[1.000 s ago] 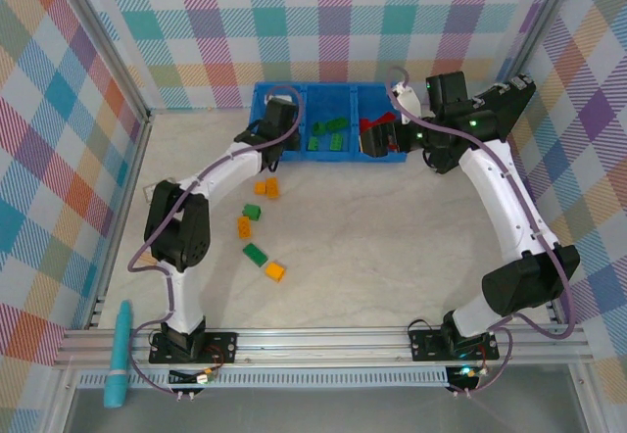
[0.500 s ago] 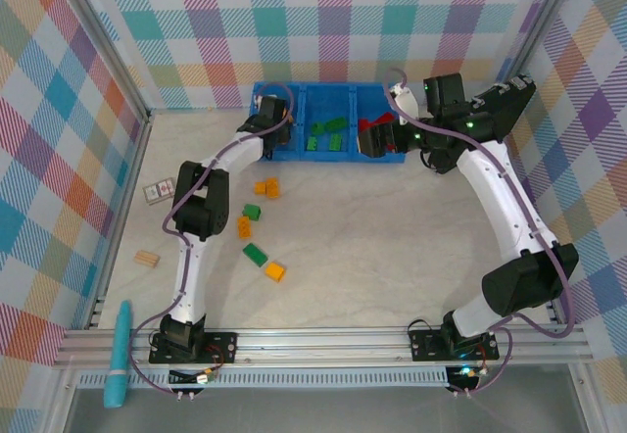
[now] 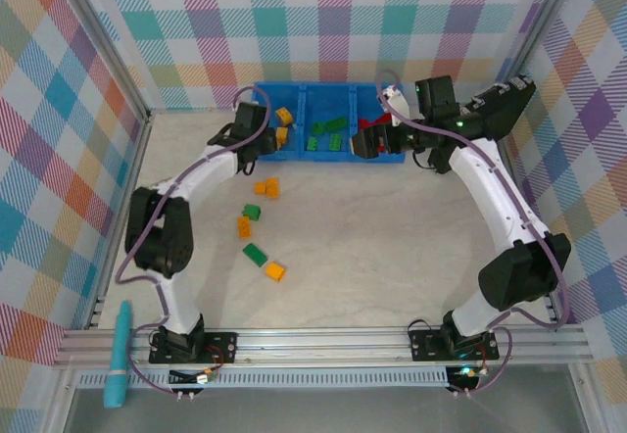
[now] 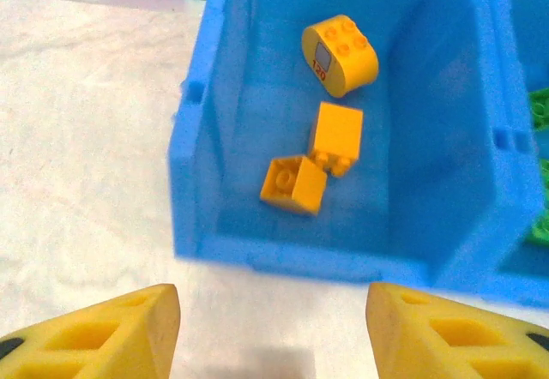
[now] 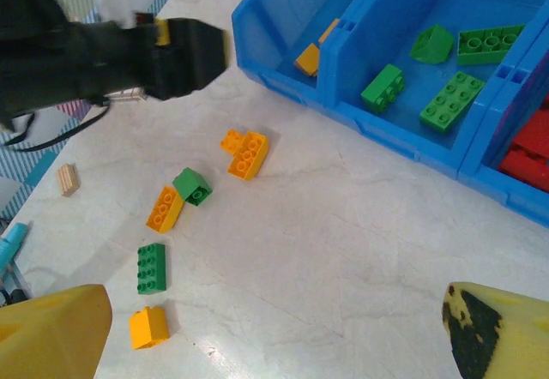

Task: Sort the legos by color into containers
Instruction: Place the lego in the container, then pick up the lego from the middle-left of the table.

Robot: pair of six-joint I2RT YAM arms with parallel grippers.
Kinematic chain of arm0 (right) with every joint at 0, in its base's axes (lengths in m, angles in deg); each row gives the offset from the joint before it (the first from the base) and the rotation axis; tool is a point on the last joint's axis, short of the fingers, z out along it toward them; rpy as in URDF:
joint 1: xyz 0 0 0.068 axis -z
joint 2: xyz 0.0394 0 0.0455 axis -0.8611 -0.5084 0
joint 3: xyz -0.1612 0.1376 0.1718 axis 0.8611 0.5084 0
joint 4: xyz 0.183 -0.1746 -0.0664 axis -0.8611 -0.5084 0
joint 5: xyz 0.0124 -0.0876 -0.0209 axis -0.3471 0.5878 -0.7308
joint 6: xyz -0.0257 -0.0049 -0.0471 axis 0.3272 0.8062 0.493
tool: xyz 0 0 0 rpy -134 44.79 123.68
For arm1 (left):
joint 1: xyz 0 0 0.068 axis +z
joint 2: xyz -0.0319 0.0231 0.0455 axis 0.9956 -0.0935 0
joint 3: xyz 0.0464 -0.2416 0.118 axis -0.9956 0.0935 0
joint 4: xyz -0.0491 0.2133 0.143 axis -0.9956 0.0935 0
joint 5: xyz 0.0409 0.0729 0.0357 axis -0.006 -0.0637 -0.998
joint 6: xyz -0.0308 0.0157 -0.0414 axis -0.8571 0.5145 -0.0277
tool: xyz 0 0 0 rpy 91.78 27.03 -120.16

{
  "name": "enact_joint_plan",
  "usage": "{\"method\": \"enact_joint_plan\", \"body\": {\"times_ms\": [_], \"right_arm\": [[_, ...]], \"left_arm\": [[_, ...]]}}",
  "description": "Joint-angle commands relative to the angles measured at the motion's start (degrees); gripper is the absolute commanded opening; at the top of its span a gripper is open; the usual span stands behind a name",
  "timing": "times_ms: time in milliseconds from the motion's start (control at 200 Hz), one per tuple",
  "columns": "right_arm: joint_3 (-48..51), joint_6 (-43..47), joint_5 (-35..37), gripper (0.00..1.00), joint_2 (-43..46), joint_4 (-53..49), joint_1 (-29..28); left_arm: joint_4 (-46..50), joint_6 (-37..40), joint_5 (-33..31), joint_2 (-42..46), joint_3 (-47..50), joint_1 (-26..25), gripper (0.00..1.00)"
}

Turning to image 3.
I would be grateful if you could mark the long red lego brick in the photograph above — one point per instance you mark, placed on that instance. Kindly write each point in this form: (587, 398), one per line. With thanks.
(382, 120)
(365, 124)

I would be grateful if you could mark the long green lego brick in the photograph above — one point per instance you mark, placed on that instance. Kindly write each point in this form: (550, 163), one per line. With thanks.
(336, 124)
(256, 254)
(335, 142)

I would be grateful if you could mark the small yellow lego brick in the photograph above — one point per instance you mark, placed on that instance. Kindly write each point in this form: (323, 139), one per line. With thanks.
(259, 188)

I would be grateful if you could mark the small green lego brick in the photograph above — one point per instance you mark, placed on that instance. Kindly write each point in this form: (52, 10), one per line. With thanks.
(318, 128)

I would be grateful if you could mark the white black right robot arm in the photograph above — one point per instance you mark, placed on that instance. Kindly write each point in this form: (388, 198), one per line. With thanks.
(485, 193)

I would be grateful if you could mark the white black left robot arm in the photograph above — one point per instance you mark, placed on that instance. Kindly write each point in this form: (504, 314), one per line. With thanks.
(178, 305)

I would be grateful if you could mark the blue three-compartment bin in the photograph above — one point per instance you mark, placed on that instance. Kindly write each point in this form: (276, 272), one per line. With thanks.
(323, 100)

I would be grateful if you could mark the black hard case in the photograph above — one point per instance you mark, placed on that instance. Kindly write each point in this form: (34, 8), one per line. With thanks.
(509, 105)

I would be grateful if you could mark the black connector board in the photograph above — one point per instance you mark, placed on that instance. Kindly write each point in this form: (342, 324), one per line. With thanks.
(181, 378)
(463, 378)

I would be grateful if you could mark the teal marker pen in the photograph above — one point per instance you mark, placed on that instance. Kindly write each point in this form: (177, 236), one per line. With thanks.
(117, 364)

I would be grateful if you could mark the aluminium table side rail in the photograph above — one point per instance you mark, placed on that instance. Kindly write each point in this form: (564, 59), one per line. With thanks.
(137, 154)
(512, 168)

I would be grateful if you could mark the aluminium frame post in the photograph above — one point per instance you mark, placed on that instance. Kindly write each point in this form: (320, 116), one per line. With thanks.
(108, 36)
(543, 16)

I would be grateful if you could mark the aluminium mounting rail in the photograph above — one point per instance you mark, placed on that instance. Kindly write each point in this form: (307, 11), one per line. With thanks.
(318, 345)

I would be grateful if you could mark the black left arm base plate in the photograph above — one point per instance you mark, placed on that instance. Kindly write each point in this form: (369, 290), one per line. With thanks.
(223, 347)

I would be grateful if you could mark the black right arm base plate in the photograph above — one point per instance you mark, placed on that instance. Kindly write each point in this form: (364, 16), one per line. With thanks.
(423, 347)

